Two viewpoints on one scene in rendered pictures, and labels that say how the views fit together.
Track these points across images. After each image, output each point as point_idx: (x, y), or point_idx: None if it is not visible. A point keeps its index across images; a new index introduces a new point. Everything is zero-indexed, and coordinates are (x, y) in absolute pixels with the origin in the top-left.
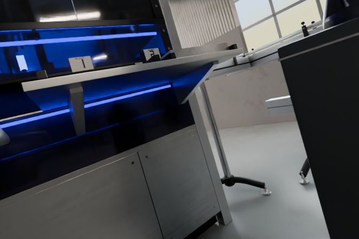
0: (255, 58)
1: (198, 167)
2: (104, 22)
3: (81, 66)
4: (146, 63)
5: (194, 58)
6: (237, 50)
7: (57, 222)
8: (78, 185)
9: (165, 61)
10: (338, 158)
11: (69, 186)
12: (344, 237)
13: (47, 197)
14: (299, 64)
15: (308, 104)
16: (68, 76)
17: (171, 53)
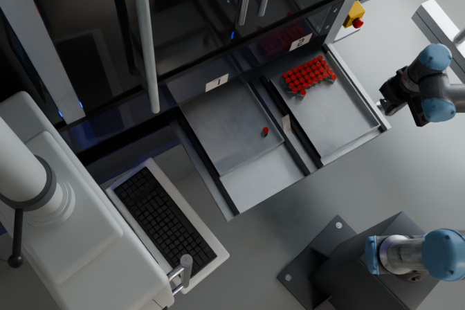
0: None
1: None
2: (262, 35)
3: (216, 84)
4: (297, 180)
5: (336, 159)
6: (383, 132)
7: (160, 167)
8: (180, 149)
9: (313, 172)
10: (351, 272)
11: (173, 151)
12: (337, 271)
13: (158, 160)
14: (360, 264)
15: (354, 266)
16: (249, 208)
17: (320, 167)
